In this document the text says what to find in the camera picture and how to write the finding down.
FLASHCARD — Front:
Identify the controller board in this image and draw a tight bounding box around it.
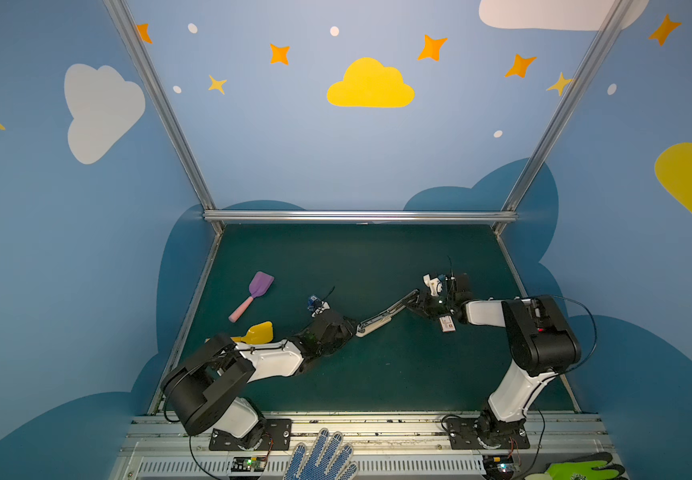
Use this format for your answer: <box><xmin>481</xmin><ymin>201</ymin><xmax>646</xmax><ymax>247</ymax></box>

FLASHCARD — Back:
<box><xmin>230</xmin><ymin>457</ymin><xmax>268</xmax><ymax>474</ymax></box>
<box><xmin>483</xmin><ymin>456</ymin><xmax>518</xmax><ymax>480</ymax></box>

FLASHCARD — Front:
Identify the left controller board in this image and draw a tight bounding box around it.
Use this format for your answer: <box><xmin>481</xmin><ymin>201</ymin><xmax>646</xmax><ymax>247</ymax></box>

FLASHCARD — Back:
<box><xmin>230</xmin><ymin>457</ymin><xmax>268</xmax><ymax>474</ymax></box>

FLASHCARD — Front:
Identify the aluminium rear frame bar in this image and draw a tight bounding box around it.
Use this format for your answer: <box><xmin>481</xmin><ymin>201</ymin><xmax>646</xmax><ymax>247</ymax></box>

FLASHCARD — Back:
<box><xmin>203</xmin><ymin>210</ymin><xmax>518</xmax><ymax>223</ymax></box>

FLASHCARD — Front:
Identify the beige black stapler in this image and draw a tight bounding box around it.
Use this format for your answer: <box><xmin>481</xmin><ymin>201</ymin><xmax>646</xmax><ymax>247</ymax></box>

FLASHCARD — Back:
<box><xmin>356</xmin><ymin>289</ymin><xmax>420</xmax><ymax>338</ymax></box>

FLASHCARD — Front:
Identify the left aluminium frame post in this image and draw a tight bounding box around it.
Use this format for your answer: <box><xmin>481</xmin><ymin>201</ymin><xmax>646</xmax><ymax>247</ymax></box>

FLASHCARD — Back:
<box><xmin>103</xmin><ymin>0</ymin><xmax>216</xmax><ymax>214</ymax></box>

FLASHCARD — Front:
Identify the red white staple box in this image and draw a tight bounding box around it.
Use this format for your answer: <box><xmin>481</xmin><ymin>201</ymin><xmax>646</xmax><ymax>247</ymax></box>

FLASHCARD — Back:
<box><xmin>439</xmin><ymin>315</ymin><xmax>456</xmax><ymax>333</ymax></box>

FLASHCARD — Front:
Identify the aluminium frame post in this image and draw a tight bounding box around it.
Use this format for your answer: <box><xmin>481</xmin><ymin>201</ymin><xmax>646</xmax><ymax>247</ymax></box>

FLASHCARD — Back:
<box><xmin>493</xmin><ymin>0</ymin><xmax>634</xmax><ymax>238</ymax></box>
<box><xmin>103</xmin><ymin>0</ymin><xmax>216</xmax><ymax>214</ymax></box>

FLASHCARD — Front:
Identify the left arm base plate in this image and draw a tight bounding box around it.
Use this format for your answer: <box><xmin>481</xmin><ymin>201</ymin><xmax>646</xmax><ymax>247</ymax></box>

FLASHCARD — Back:
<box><xmin>209</xmin><ymin>419</ymin><xmax>292</xmax><ymax>452</ymax></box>

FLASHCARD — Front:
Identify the yellow spatula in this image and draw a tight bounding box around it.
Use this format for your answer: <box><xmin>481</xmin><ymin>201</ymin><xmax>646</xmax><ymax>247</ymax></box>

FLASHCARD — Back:
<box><xmin>232</xmin><ymin>321</ymin><xmax>274</xmax><ymax>345</ymax></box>

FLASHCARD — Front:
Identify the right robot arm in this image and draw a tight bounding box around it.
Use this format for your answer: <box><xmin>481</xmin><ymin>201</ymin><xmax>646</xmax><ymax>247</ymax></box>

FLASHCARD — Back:
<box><xmin>405</xmin><ymin>274</ymin><xmax>582</xmax><ymax>445</ymax></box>

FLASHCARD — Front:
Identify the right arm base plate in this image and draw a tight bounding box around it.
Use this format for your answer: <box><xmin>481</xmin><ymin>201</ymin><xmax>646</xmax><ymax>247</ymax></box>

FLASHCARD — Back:
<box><xmin>441</xmin><ymin>415</ymin><xmax>531</xmax><ymax>450</ymax></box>

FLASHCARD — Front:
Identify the right controller board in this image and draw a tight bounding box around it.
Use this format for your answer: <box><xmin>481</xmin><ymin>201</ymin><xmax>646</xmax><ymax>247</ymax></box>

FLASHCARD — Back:
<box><xmin>483</xmin><ymin>456</ymin><xmax>518</xmax><ymax>480</ymax></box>

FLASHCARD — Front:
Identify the blue dotted work glove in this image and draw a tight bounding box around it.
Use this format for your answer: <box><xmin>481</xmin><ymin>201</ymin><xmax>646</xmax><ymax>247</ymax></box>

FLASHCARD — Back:
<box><xmin>283</xmin><ymin>428</ymin><xmax>359</xmax><ymax>480</ymax></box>

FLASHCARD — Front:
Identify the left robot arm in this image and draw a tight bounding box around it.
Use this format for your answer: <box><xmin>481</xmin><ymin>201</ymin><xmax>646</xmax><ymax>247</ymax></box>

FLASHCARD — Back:
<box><xmin>161</xmin><ymin>309</ymin><xmax>357</xmax><ymax>440</ymax></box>

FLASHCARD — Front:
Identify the right aluminium frame post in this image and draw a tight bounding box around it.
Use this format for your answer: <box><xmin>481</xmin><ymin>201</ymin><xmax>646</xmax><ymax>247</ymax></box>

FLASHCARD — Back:
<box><xmin>493</xmin><ymin>0</ymin><xmax>634</xmax><ymax>238</ymax></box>

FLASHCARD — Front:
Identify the green black work glove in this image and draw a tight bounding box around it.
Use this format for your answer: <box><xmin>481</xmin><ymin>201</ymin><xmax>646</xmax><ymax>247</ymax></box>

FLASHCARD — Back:
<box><xmin>526</xmin><ymin>452</ymin><xmax>627</xmax><ymax>480</ymax></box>

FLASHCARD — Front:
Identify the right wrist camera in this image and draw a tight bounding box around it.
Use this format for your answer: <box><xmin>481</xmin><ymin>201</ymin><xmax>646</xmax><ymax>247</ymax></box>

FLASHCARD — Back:
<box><xmin>423</xmin><ymin>274</ymin><xmax>447</xmax><ymax>297</ymax></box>

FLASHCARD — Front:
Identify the purple pink spatula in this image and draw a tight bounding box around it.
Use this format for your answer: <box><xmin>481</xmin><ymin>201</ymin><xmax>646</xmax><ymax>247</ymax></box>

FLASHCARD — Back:
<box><xmin>229</xmin><ymin>271</ymin><xmax>275</xmax><ymax>323</ymax></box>

